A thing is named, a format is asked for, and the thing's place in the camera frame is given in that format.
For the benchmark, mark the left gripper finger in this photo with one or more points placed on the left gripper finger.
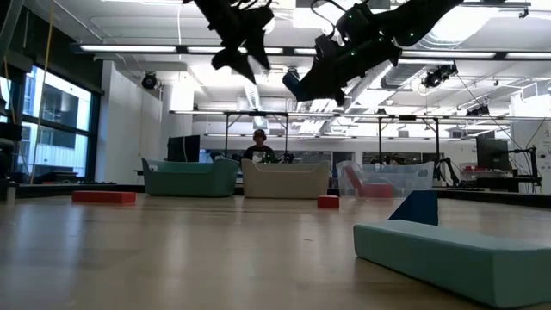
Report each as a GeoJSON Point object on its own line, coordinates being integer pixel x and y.
{"type": "Point", "coordinates": [234, 60]}
{"type": "Point", "coordinates": [259, 47]}

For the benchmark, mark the black round ceiling spotlight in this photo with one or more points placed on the black round ceiling spotlight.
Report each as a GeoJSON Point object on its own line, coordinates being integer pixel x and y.
{"type": "Point", "coordinates": [149, 80]}

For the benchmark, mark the large window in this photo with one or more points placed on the large window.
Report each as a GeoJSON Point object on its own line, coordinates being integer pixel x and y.
{"type": "Point", "coordinates": [56, 107]}

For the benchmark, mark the black ceiling camera rig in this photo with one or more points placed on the black ceiling camera rig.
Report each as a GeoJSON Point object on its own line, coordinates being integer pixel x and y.
{"type": "Point", "coordinates": [439, 75]}

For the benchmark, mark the black table edge rail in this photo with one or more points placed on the black table edge rail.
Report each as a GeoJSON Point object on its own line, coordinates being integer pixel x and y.
{"type": "Point", "coordinates": [51, 188]}

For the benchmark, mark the large teal block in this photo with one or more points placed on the large teal block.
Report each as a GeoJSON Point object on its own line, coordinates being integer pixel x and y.
{"type": "Point", "coordinates": [452, 258]}

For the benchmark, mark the black metal gantry frame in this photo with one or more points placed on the black metal gantry frame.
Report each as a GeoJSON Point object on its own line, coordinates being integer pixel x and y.
{"type": "Point", "coordinates": [258, 113]}

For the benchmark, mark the white plastic bin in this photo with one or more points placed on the white plastic bin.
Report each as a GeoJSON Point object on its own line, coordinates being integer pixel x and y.
{"type": "Point", "coordinates": [284, 181]}

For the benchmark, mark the long red block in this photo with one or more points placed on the long red block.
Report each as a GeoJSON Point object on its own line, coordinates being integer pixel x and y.
{"type": "Point", "coordinates": [103, 197]}

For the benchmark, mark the person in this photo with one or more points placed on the person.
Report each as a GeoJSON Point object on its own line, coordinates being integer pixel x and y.
{"type": "Point", "coordinates": [258, 153]}

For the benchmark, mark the teal plastic bin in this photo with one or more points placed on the teal plastic bin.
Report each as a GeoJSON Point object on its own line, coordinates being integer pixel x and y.
{"type": "Point", "coordinates": [189, 181]}

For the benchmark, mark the blue triangular block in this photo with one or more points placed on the blue triangular block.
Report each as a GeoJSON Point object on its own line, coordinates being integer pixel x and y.
{"type": "Point", "coordinates": [419, 211]}

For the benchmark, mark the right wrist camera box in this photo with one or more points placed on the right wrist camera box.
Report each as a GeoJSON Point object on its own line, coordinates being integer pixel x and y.
{"type": "Point", "coordinates": [329, 45]}

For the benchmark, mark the long ceiling light bar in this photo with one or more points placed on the long ceiling light bar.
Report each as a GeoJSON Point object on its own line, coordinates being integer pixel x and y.
{"type": "Point", "coordinates": [129, 48]}

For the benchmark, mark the blue cylinder block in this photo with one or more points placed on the blue cylinder block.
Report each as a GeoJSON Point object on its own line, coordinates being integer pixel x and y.
{"type": "Point", "coordinates": [292, 84]}

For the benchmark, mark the black computer monitor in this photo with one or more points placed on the black computer monitor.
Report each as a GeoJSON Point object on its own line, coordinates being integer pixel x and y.
{"type": "Point", "coordinates": [493, 153]}
{"type": "Point", "coordinates": [183, 148]}

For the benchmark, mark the small black ceiling rig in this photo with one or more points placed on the small black ceiling rig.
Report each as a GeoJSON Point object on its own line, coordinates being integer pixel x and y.
{"type": "Point", "coordinates": [478, 110]}

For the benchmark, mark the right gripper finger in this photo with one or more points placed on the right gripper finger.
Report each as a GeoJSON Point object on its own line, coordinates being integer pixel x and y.
{"type": "Point", "coordinates": [314, 86]}
{"type": "Point", "coordinates": [338, 94]}

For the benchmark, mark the clear plastic bin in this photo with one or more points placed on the clear plastic bin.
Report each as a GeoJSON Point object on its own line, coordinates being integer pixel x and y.
{"type": "Point", "coordinates": [409, 181]}

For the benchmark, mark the black equipment stand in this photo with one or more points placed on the black equipment stand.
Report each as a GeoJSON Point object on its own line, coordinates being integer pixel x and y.
{"type": "Point", "coordinates": [534, 163]}

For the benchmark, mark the silver ventilation duct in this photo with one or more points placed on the silver ventilation duct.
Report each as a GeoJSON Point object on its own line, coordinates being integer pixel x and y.
{"type": "Point", "coordinates": [400, 75]}

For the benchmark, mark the black background robot arm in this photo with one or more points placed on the black background robot arm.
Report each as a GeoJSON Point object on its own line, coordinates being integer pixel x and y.
{"type": "Point", "coordinates": [450, 165]}

